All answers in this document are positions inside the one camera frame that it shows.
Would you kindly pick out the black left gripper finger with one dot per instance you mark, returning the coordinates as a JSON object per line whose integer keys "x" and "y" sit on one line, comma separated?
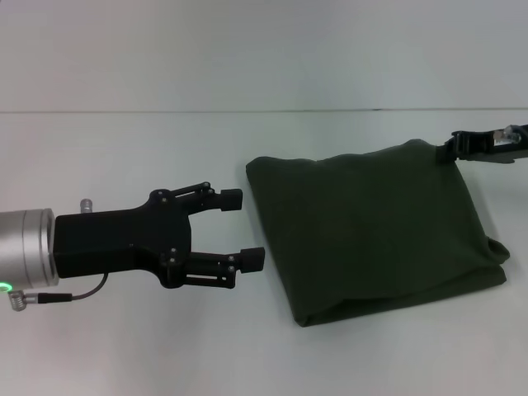
{"x": 222, "y": 268}
{"x": 214, "y": 200}

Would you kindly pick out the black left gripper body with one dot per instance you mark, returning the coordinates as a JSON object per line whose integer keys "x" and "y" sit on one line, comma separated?
{"x": 123, "y": 243}

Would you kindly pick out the dark green shirt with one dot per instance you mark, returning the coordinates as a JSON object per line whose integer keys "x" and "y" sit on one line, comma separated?
{"x": 371, "y": 231}

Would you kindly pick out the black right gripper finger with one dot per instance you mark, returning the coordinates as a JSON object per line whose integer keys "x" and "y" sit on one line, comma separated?
{"x": 455, "y": 146}

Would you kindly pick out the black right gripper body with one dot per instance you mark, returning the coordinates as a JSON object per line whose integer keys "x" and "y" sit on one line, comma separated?
{"x": 501, "y": 146}

